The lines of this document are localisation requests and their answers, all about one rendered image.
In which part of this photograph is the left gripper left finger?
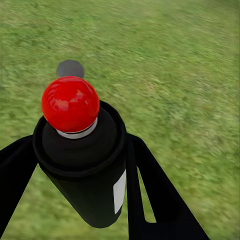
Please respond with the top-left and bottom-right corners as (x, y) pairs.
(0, 134), (38, 239)

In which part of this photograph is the pesticide atomizer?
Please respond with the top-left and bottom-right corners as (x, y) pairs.
(32, 59), (128, 229)

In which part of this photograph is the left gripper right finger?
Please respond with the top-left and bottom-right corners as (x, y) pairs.
(125, 133), (210, 240)

